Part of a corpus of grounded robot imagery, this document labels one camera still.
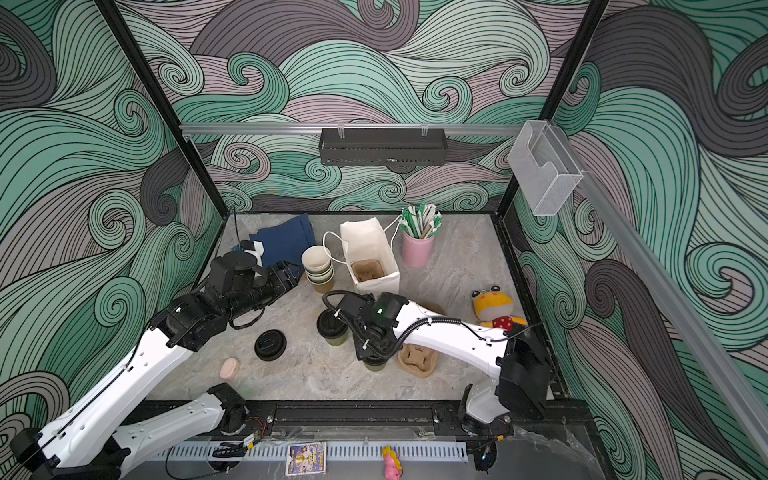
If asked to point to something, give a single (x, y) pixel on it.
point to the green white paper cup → (337, 341)
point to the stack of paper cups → (318, 266)
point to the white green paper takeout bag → (370, 251)
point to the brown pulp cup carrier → (418, 361)
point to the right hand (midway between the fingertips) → (371, 350)
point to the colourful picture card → (304, 459)
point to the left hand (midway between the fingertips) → (300, 270)
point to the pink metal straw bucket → (417, 253)
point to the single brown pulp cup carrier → (367, 269)
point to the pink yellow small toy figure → (392, 466)
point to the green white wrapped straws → (421, 222)
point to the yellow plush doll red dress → (494, 308)
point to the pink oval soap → (229, 369)
